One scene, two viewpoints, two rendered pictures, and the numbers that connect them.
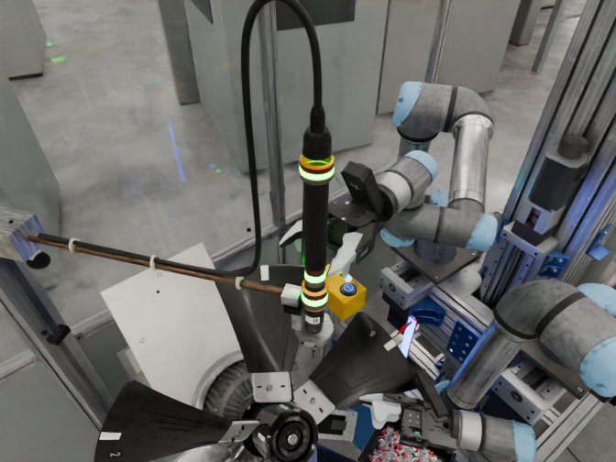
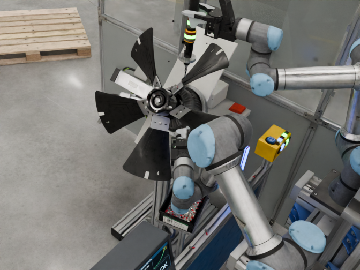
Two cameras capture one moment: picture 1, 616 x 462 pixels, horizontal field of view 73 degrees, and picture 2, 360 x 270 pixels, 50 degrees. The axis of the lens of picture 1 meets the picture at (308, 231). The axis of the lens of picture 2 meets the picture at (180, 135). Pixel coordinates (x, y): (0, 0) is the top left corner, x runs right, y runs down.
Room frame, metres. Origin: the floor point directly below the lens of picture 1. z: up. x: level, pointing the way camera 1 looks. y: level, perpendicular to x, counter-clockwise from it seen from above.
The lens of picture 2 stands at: (0.06, -1.31, 2.22)
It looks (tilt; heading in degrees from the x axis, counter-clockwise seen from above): 41 degrees down; 73
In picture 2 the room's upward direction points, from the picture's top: 7 degrees clockwise
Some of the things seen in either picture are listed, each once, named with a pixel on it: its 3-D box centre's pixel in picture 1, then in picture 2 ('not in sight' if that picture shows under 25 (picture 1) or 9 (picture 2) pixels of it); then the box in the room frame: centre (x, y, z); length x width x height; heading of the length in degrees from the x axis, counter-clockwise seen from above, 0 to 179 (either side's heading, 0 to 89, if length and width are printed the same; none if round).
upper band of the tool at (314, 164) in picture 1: (316, 168); not in sight; (0.45, -0.01, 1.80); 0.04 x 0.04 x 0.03
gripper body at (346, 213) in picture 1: (359, 221); (223, 24); (0.55, -0.09, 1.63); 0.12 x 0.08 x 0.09; 140
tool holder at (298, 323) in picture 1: (308, 313); (188, 46); (0.46, 0.00, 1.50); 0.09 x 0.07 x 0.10; 75
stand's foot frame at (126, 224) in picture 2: not in sight; (166, 220); (0.52, 0.22, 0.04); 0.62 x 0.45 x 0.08; 40
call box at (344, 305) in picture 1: (337, 291); (272, 143); (0.91, -0.10, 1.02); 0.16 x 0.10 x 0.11; 40
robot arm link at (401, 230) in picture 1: (408, 219); (258, 64); (0.66, -0.21, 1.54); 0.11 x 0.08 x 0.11; 73
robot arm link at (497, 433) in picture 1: (503, 438); (183, 182); (0.38, -0.42, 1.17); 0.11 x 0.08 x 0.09; 77
